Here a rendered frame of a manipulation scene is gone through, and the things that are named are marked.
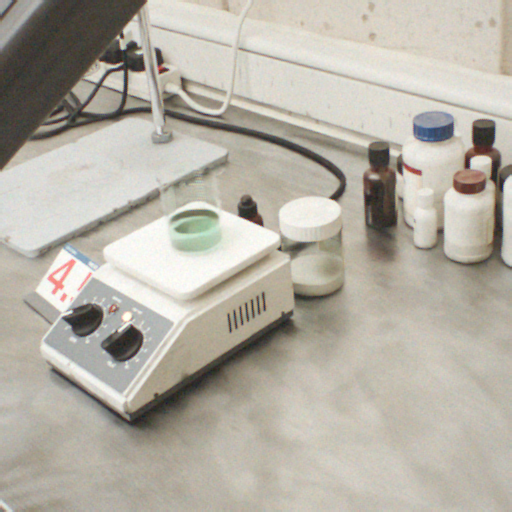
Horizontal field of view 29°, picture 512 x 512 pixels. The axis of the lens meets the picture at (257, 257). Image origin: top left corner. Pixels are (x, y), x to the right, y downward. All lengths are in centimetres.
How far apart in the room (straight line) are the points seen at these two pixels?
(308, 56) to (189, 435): 60
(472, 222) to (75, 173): 51
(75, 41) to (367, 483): 43
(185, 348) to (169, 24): 71
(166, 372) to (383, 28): 56
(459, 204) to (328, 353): 20
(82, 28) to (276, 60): 86
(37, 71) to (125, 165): 79
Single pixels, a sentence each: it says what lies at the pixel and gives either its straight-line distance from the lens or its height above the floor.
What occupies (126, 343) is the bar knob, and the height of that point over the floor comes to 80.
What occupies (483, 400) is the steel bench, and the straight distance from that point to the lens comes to 83.
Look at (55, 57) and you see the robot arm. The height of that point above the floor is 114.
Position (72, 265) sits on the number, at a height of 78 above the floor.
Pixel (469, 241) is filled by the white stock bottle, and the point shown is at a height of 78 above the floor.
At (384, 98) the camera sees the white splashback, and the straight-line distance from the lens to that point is 119.
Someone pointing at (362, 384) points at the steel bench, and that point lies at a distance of 84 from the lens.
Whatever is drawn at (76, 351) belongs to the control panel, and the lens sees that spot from 87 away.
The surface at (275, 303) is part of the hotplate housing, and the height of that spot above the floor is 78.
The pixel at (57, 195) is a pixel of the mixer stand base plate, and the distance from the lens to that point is 119.
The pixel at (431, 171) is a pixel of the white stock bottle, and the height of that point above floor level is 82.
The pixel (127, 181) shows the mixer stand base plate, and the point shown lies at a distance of 119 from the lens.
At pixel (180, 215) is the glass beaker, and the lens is 84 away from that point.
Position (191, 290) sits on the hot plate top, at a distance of 82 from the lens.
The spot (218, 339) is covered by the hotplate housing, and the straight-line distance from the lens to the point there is 86.
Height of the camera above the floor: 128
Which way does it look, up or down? 31 degrees down
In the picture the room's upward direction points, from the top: 6 degrees counter-clockwise
